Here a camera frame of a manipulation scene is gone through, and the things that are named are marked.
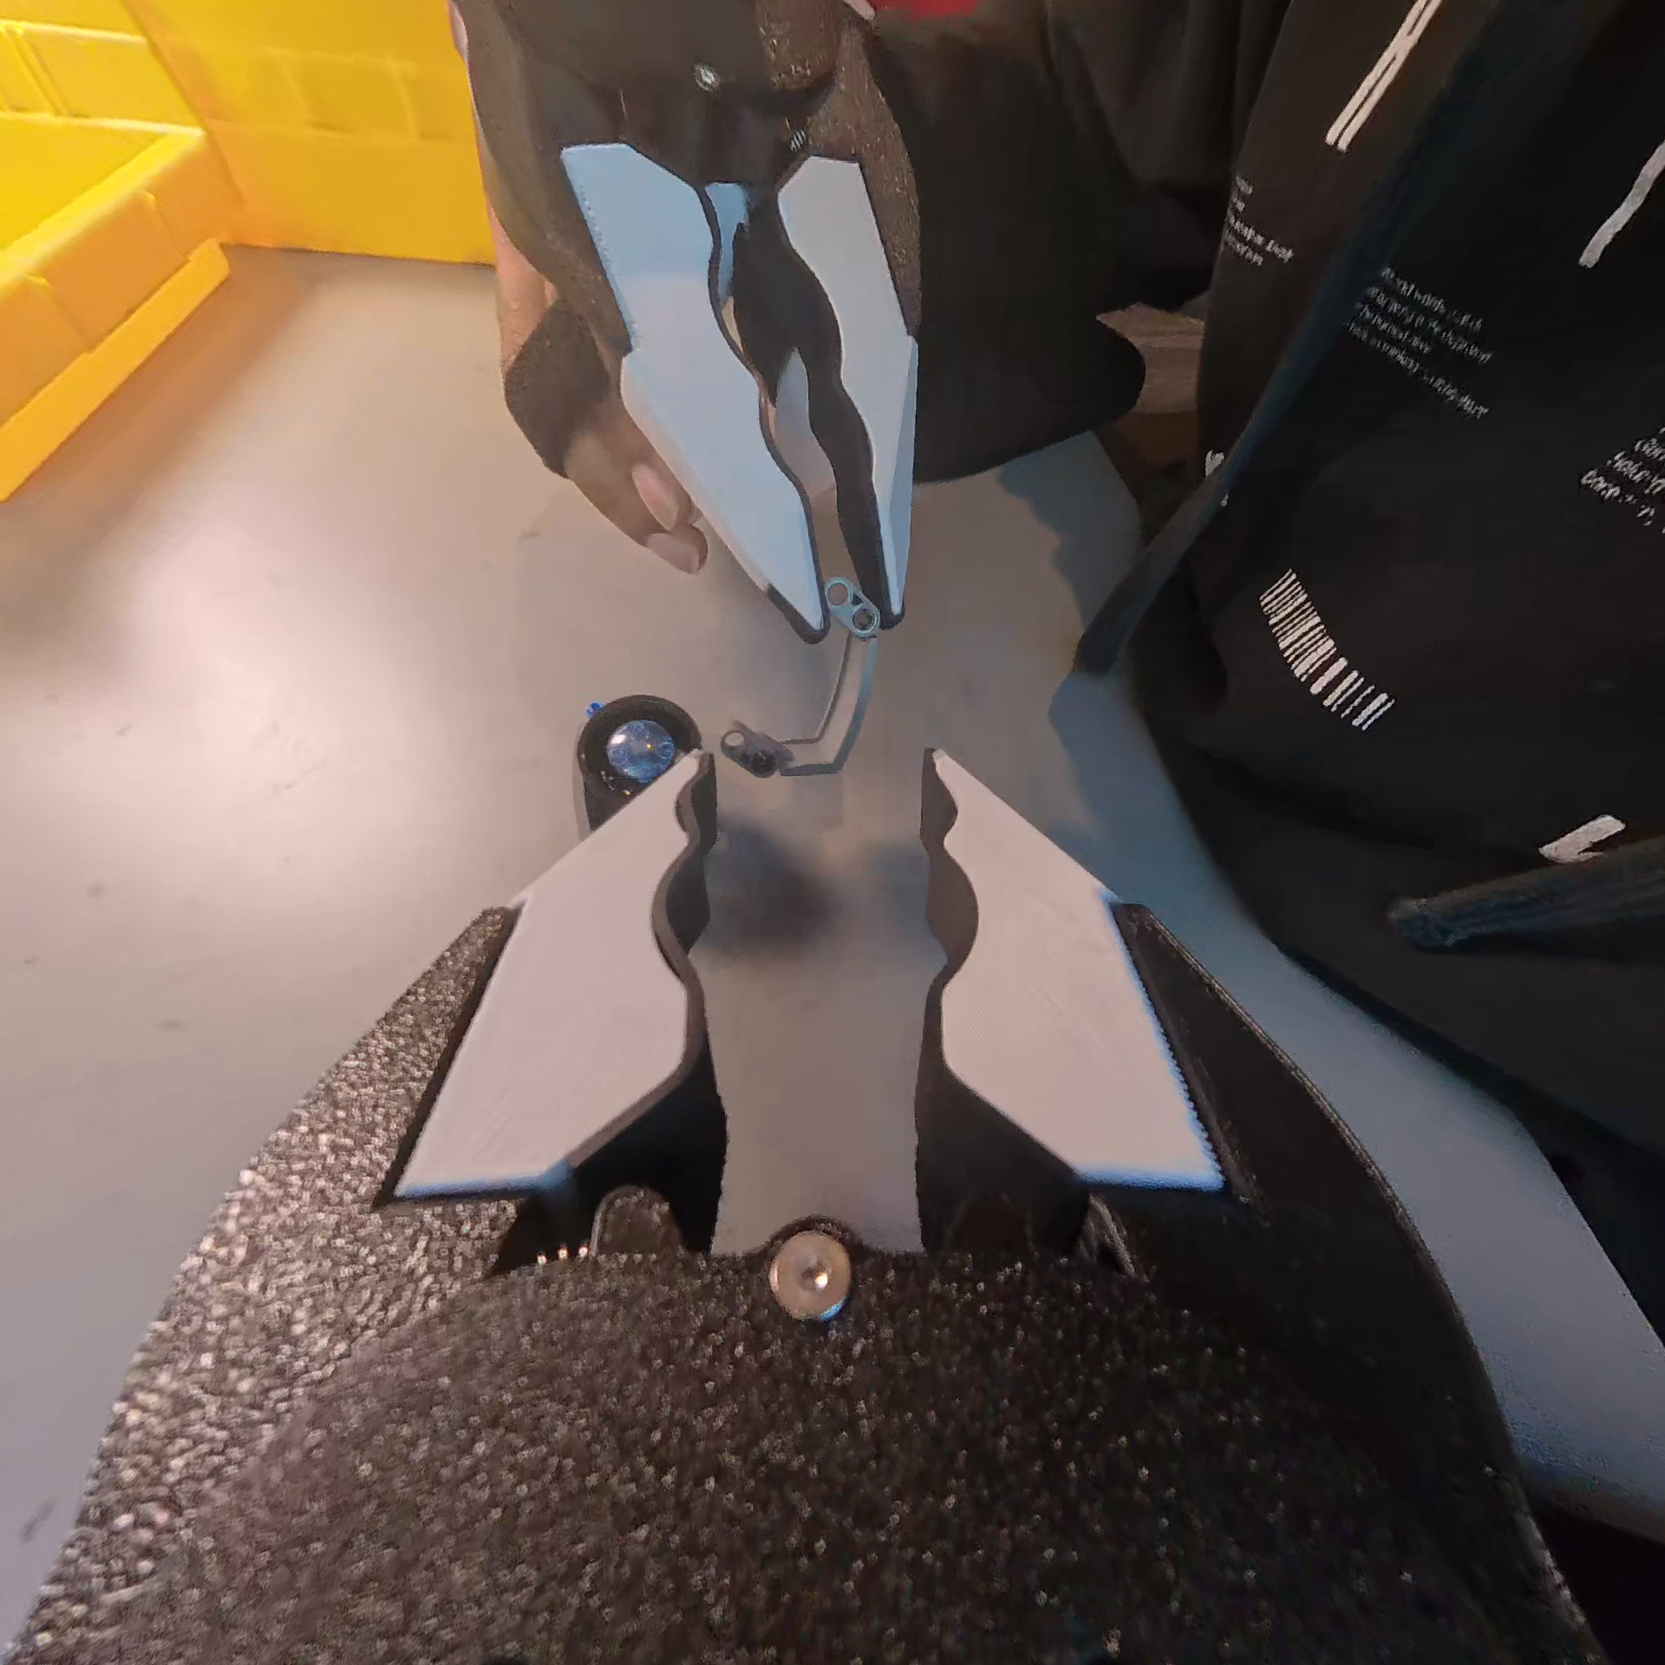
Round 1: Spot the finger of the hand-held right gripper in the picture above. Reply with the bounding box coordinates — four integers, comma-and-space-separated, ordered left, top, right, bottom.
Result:
761, 153, 923, 632
559, 141, 840, 646

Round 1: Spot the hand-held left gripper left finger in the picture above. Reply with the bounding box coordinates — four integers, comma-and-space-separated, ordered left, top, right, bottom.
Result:
390, 749, 727, 1257

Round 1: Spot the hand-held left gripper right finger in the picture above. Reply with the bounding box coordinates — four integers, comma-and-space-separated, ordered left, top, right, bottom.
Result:
913, 749, 1227, 1251

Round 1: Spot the black toy lens assembly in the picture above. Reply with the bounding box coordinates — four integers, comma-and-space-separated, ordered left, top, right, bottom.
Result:
573, 696, 715, 834

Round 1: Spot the grey curved toy panel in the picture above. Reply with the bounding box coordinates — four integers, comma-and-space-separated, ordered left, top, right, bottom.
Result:
719, 573, 915, 783

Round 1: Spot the person's right hand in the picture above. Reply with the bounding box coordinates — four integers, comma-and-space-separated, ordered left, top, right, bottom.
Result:
561, 388, 713, 577

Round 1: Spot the person's black hoodie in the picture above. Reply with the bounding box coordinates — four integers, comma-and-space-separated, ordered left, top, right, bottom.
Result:
1080, 0, 1665, 1146

